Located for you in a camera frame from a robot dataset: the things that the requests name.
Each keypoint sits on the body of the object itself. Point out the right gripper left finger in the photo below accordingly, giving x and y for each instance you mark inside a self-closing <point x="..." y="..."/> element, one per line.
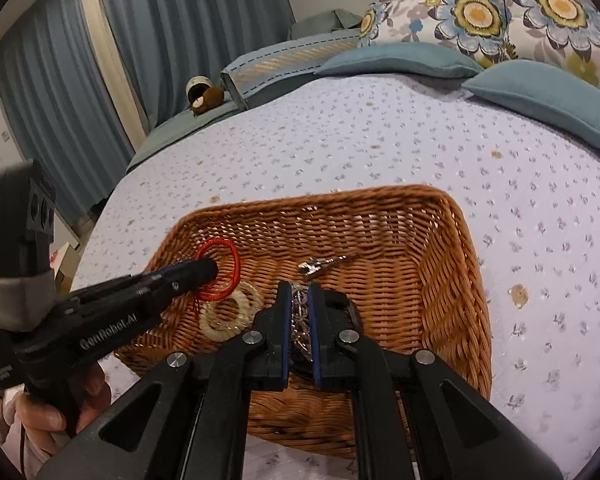
<point x="270" y="367"/>

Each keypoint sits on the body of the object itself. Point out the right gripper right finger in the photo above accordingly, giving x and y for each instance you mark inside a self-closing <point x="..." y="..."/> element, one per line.
<point x="331" y="312"/>

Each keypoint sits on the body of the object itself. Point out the left hand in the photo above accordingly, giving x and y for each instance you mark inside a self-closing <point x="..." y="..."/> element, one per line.
<point x="31" y="423"/>

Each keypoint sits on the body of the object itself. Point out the silver hair clip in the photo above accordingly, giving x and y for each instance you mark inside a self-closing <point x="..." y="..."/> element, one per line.
<point x="316" y="266"/>

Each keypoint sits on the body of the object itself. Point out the brown wicker basket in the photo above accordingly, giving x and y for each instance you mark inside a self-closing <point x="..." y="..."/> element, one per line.
<point x="415" y="280"/>

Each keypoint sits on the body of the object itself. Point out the lavender floral bedspread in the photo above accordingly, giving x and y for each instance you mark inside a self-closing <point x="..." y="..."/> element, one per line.
<point x="530" y="196"/>

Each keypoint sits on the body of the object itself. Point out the brown plush toy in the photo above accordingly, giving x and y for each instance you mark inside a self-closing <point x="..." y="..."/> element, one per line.
<point x="202" y="95"/>

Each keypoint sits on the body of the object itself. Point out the folded teal blanket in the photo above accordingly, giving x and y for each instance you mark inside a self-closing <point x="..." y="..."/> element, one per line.
<point x="262" y="76"/>

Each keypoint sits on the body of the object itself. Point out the left teal pillow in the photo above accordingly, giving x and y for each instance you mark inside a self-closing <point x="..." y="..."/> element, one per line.
<point x="405" y="58"/>

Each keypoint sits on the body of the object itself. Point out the teal pillow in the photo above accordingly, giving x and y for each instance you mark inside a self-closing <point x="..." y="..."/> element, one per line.
<point x="544" y="93"/>
<point x="405" y="58"/>

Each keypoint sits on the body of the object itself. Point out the blue curtain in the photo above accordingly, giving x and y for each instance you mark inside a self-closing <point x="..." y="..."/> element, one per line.
<point x="82" y="123"/>

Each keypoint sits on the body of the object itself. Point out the right teal pillow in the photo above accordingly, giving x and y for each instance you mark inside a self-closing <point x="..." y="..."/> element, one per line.
<point x="544" y="93"/>

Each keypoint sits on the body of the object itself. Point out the left floral pillow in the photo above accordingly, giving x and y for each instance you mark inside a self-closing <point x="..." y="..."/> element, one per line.
<point x="475" y="28"/>

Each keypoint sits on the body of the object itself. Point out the floral pillow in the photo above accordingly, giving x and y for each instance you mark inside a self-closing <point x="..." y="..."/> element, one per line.
<point x="475" y="28"/>
<point x="562" y="33"/>

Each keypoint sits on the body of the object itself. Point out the right floral pillow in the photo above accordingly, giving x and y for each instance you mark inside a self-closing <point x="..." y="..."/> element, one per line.
<point x="562" y="33"/>

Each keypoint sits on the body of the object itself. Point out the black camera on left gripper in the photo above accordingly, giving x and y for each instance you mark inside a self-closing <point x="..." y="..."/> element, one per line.
<point x="27" y="214"/>

